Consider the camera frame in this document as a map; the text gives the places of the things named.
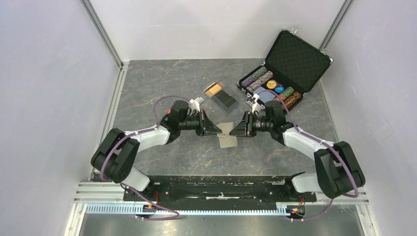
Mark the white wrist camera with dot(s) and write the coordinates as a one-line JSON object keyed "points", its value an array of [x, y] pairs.
{"points": [[194, 104], [252, 101]]}

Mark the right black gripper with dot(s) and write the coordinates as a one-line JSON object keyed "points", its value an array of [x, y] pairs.
{"points": [[245, 128]]}

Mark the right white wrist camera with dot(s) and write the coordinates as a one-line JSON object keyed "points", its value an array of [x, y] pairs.
{"points": [[252, 101]]}

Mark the purple poker chip row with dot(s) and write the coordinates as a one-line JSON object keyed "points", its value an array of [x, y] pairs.
{"points": [[259, 82]]}

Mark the green poker chip row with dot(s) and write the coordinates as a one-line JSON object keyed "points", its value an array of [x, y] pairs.
{"points": [[258, 73]]}

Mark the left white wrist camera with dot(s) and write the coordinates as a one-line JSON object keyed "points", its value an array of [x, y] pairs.
{"points": [[194, 104]]}

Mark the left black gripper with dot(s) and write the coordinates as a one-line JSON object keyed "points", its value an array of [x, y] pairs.
{"points": [[206, 126]]}

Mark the aluminium frame rail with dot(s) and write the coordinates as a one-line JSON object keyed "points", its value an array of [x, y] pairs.
{"points": [[95, 67]]}

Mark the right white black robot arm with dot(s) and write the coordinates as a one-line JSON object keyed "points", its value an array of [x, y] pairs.
{"points": [[337, 171]]}

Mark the blue playing card deck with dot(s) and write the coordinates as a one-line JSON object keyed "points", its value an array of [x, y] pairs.
{"points": [[264, 94]]}

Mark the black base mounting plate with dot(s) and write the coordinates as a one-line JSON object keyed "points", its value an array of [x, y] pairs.
{"points": [[223, 192]]}

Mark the black poker chip case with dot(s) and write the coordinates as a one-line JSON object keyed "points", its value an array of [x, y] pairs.
{"points": [[293, 62]]}

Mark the yellow dealer chip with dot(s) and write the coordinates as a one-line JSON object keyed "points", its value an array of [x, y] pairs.
{"points": [[271, 84]]}

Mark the blue dealer chip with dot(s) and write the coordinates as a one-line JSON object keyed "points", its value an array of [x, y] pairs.
{"points": [[279, 89]]}

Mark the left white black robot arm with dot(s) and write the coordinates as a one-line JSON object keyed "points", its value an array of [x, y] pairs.
{"points": [[116, 154]]}

